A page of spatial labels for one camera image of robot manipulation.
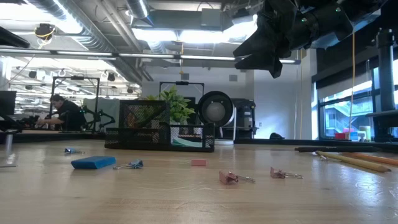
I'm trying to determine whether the green plant in white pot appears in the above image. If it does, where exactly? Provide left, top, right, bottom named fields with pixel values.
left=143, top=85, right=197, bottom=126

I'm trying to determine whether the grey ceiling unit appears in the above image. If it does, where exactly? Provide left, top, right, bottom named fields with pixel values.
left=200, top=7, right=223, bottom=29

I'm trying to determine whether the background black rig frame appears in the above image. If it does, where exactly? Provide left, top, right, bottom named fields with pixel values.
left=49, top=75, right=101, bottom=134

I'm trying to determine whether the teal sticky note pad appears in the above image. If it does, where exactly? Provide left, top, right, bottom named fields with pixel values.
left=171, top=137, right=203, bottom=149

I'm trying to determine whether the yellow pencil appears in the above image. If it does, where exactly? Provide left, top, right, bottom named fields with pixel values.
left=315, top=150, right=392, bottom=174

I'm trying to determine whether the yellow cord reel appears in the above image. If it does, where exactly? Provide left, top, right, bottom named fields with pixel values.
left=33, top=22, right=57, bottom=42

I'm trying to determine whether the pink binder clip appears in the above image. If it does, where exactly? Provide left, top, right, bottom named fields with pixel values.
left=218, top=170, right=257, bottom=186
left=269, top=166, right=305, bottom=180

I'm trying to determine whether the black side shelf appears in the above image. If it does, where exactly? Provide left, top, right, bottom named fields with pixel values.
left=365, top=110, right=398, bottom=143

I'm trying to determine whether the silver metal post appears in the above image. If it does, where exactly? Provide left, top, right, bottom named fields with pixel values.
left=4, top=133, right=14, bottom=156

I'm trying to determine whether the black marker pen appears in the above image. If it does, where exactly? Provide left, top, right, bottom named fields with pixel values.
left=294, top=145, right=381, bottom=154

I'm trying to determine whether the silver ventilation duct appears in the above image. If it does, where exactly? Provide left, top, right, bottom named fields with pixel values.
left=26, top=0, right=154, bottom=84

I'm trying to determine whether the black camera stand frame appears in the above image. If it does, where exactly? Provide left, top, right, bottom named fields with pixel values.
left=159, top=80, right=206, bottom=103

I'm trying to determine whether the black mesh desk organizer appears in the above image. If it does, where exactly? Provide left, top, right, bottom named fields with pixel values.
left=104, top=100, right=216, bottom=153

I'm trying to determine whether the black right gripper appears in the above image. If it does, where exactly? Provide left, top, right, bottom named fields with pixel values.
left=233, top=0, right=318, bottom=78

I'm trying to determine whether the blue binder clip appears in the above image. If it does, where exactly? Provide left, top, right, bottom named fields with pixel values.
left=112, top=159, right=145, bottom=171
left=63, top=147, right=86, bottom=156

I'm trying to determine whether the person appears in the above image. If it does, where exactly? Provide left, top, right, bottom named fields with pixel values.
left=35, top=93, right=88, bottom=132

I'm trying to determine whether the black computer monitor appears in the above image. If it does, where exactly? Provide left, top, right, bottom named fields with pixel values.
left=0, top=90, right=17, bottom=116

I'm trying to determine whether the blue block eraser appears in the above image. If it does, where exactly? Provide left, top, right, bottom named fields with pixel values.
left=70, top=155, right=117, bottom=170

